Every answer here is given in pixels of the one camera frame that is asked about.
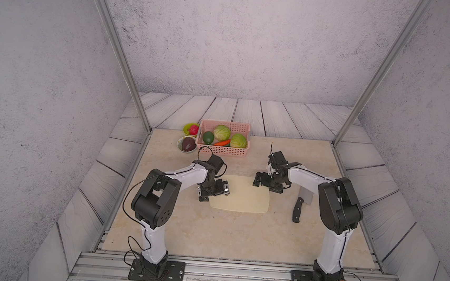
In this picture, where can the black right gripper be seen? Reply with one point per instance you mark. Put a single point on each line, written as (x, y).
(263, 182)

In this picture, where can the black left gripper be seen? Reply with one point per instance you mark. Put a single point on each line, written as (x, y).
(221, 190)

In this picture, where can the cream plastic cutting board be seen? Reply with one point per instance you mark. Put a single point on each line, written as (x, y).
(243, 196)

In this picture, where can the black handled kitchen knife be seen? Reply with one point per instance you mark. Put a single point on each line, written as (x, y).
(298, 209)

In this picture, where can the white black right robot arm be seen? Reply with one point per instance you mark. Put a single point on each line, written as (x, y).
(339, 207)

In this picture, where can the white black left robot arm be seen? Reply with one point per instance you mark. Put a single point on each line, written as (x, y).
(156, 199)

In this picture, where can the green cabbage right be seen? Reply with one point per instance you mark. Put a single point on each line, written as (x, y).
(238, 141)

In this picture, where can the green cabbage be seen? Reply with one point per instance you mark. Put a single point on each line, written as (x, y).
(222, 132)
(238, 141)

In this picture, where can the orange carrot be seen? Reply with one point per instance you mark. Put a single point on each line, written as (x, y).
(223, 143)

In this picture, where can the pink plastic basket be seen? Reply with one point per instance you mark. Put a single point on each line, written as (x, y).
(235, 127)

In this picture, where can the dark purple eggplant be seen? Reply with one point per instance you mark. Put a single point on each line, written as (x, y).
(188, 144)

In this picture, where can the dark green avocado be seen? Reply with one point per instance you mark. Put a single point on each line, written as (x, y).
(208, 138)

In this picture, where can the patterned light bowl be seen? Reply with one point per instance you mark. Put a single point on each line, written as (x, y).
(179, 144)

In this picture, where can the green cabbage left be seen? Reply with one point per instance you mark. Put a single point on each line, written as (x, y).
(222, 132)

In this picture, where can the red apple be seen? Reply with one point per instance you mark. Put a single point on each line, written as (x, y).
(193, 130)

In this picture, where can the yellow green bowl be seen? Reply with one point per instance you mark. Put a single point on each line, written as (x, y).
(186, 128)

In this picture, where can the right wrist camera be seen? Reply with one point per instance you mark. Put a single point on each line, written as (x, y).
(277, 160)

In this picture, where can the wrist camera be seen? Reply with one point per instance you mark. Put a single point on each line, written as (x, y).
(277, 160)
(217, 164)

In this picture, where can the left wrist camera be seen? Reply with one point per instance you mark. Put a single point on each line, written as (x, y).
(217, 164)

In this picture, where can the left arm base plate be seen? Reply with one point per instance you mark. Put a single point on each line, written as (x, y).
(143, 270)

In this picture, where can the aluminium mounting rail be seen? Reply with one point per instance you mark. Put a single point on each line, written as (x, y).
(115, 266)

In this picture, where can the right aluminium frame post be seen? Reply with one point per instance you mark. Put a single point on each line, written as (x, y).
(401, 40)

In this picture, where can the aluminium frame post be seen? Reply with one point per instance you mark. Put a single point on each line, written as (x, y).
(401, 40)
(121, 57)

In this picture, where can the left aluminium frame post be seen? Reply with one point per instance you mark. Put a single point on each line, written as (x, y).
(121, 57)

